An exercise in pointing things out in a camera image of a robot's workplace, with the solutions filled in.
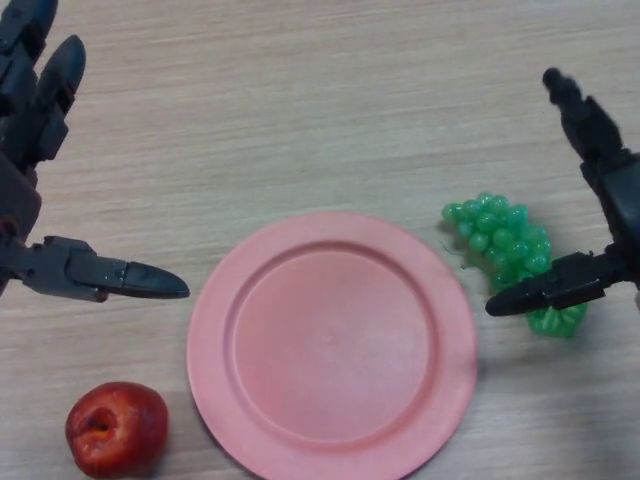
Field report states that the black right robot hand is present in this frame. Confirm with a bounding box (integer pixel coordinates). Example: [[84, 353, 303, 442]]
[[485, 67, 640, 318]]

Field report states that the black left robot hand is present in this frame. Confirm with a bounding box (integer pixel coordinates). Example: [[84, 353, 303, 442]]
[[0, 0, 191, 304]]

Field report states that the pink round plate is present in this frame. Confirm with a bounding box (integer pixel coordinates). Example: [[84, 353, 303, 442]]
[[186, 210, 479, 476]]

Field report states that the green grapes bunch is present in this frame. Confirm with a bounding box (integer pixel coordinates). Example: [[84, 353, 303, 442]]
[[440, 192, 589, 340]]

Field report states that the red apple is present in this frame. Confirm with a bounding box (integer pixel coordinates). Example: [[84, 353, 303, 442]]
[[65, 381, 170, 479]]

